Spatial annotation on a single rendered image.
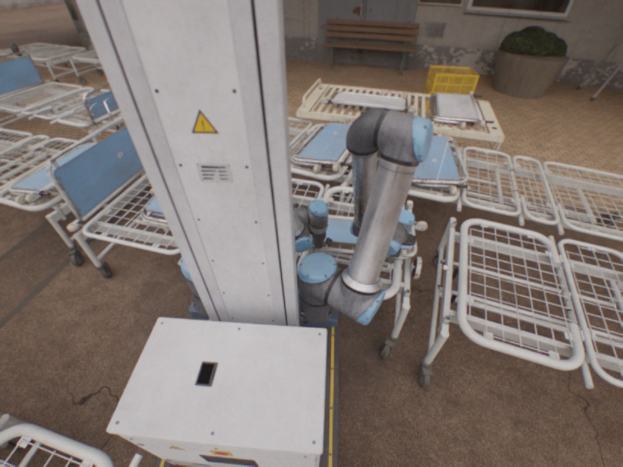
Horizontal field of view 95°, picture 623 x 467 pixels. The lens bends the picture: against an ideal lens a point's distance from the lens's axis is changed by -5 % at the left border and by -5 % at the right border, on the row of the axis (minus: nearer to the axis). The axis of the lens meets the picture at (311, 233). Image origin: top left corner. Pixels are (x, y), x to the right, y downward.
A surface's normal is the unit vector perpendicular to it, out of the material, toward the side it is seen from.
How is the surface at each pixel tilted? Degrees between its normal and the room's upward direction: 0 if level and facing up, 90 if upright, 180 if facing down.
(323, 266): 5
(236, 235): 90
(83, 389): 0
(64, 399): 0
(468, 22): 90
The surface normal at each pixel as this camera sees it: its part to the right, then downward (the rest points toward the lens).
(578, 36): -0.25, 0.67
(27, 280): 0.00, -0.73
